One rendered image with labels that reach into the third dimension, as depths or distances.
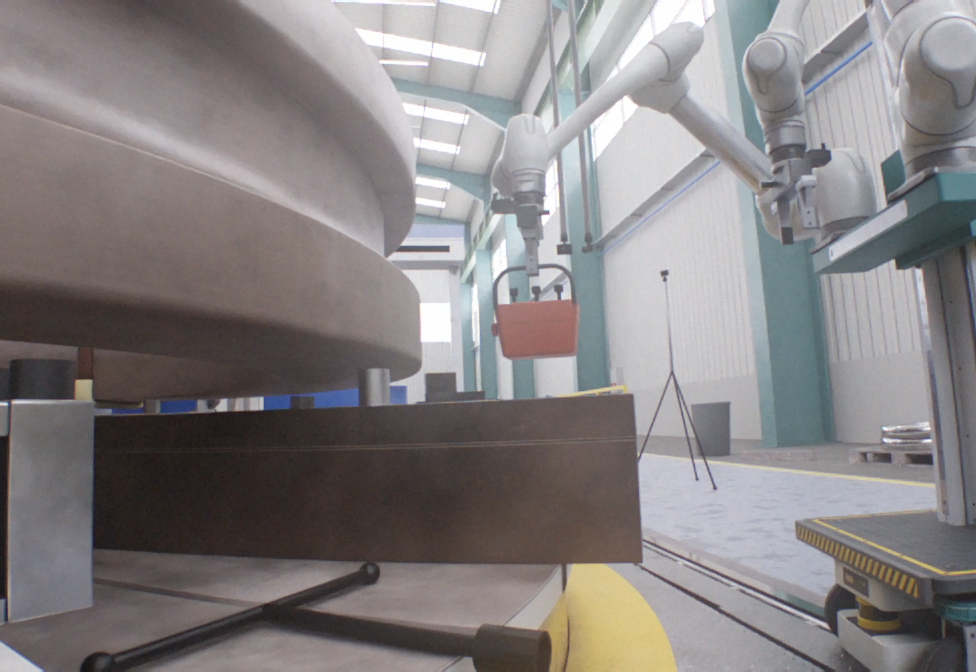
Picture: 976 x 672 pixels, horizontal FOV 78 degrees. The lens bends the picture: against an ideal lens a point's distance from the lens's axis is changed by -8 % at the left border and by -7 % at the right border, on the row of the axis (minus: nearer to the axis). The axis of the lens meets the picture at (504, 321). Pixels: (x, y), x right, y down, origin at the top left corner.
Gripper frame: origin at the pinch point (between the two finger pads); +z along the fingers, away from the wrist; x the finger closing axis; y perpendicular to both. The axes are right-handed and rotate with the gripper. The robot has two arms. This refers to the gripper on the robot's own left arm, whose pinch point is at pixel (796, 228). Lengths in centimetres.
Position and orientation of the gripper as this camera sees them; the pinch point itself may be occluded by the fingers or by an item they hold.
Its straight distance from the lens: 150.4
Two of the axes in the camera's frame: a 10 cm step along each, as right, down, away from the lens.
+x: -0.9, -1.4, -9.9
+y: -10.0, 0.5, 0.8
